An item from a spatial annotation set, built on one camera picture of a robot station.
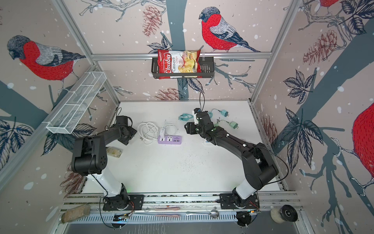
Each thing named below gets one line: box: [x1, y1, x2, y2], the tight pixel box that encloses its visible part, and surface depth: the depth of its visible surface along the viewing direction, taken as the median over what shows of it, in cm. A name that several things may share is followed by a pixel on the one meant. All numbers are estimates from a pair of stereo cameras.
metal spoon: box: [185, 209, 220, 219], surface depth 71 cm
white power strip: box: [201, 137, 211, 146], surface depth 97 cm
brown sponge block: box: [61, 204, 91, 223], surface depth 69 cm
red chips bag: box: [157, 49, 203, 80], surface depth 90 cm
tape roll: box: [270, 204, 299, 224], surface depth 63 cm
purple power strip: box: [157, 135, 183, 145], surface depth 97 cm
